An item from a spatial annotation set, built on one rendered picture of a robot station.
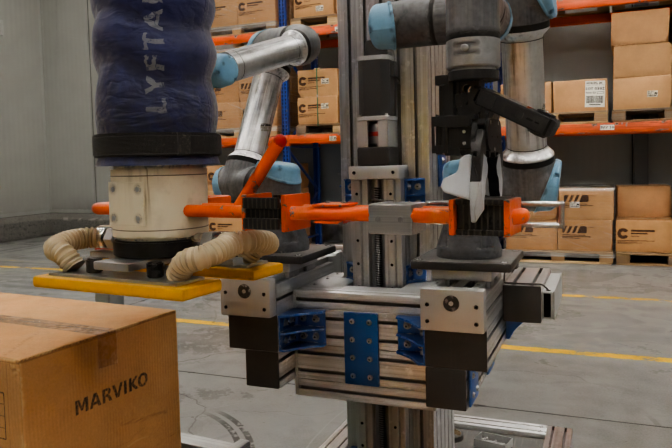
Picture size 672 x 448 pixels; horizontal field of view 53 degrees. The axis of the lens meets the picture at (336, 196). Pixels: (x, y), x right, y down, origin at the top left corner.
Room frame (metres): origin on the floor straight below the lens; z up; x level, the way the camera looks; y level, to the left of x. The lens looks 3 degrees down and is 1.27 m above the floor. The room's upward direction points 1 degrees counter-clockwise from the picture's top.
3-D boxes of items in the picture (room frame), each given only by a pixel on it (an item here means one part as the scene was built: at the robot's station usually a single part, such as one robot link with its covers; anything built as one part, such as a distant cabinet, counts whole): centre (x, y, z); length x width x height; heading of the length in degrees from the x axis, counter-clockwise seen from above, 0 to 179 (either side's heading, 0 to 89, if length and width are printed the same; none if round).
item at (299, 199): (1.10, 0.10, 1.19); 0.10 x 0.08 x 0.06; 152
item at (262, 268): (1.30, 0.28, 1.08); 0.34 x 0.10 x 0.05; 62
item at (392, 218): (1.00, -0.09, 1.18); 0.07 x 0.07 x 0.04; 62
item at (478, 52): (0.95, -0.20, 1.41); 0.08 x 0.08 x 0.05
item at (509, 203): (0.93, -0.21, 1.19); 0.08 x 0.07 x 0.05; 62
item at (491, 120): (0.95, -0.19, 1.33); 0.09 x 0.08 x 0.12; 62
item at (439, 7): (1.05, -0.22, 1.49); 0.11 x 0.11 x 0.08; 67
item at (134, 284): (1.13, 0.36, 1.08); 0.34 x 0.10 x 0.05; 62
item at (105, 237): (1.22, 0.32, 1.12); 0.34 x 0.25 x 0.06; 62
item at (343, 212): (1.23, 0.09, 1.19); 0.93 x 0.30 x 0.04; 62
